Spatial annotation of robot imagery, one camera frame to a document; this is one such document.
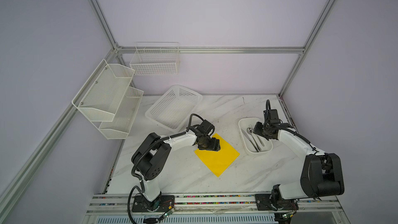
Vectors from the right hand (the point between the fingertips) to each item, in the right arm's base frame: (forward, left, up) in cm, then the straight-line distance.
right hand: (256, 128), depth 91 cm
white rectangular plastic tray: (+9, +5, -7) cm, 12 cm away
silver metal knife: (-3, +3, -9) cm, 9 cm away
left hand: (-11, +25, -5) cm, 28 cm away
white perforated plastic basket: (+21, +54, -6) cm, 58 cm away
